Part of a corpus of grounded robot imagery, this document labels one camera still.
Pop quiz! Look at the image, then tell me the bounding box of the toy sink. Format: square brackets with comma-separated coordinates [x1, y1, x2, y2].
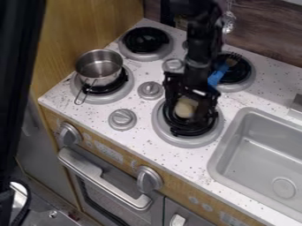
[206, 106, 302, 222]

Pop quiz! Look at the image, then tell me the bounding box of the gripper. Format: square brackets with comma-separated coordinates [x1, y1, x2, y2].
[162, 64, 223, 127]

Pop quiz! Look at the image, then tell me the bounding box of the blue dish brush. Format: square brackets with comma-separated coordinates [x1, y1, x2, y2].
[206, 51, 242, 90]

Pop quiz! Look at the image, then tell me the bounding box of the silver pot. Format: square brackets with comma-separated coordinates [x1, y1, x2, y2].
[72, 49, 125, 106]

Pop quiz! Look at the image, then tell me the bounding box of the white toy egg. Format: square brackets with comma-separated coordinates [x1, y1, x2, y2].
[173, 98, 200, 119]

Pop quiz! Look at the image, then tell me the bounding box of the toy stove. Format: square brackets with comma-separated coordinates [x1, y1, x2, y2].
[68, 26, 258, 149]

